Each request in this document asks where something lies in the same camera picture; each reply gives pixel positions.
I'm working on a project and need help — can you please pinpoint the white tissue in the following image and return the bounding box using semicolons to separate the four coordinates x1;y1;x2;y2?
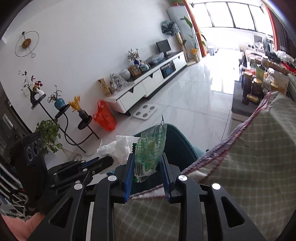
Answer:
97;136;139;165

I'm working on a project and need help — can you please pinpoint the green snack wrapper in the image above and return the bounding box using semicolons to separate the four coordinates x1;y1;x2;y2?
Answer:
133;117;167;183

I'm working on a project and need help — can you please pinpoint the left hand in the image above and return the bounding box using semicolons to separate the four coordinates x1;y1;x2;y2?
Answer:
25;185;59;214

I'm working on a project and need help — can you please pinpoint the black plant stand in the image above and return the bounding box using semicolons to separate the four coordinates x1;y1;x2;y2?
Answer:
29;89;101;154

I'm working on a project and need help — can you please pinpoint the orange plastic bag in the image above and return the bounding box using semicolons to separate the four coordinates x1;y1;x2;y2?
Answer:
93;100;116;131

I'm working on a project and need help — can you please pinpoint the patterned tablecloth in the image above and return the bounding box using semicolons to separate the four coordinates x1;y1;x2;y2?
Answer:
114;92;295;240

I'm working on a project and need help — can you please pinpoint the white bathroom scale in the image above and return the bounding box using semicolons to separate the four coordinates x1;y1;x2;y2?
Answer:
132;104;158;120

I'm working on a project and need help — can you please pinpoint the white TV cabinet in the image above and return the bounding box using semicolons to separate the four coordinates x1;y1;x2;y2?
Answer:
104;51;187;114

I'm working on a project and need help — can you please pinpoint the small black monitor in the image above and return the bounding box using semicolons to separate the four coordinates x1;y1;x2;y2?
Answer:
156;40;171;57

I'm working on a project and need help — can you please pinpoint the cluttered coffee table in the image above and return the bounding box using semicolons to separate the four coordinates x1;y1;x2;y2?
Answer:
231;49;295;123

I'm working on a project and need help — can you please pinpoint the tall green potted plant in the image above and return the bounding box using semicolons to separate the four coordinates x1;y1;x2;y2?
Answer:
184;16;200;63

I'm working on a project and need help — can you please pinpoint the covered standing fan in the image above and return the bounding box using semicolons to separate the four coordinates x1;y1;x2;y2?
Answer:
161;20;180;36

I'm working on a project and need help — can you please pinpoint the orange curtain left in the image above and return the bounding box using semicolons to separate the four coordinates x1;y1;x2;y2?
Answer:
183;0;206;57

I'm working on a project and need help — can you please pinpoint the white standing air conditioner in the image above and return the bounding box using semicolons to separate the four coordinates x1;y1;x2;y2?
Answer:
166;6;194;60

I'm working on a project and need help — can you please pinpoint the round wall clock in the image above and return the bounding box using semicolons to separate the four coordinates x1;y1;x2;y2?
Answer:
15;31;40;58

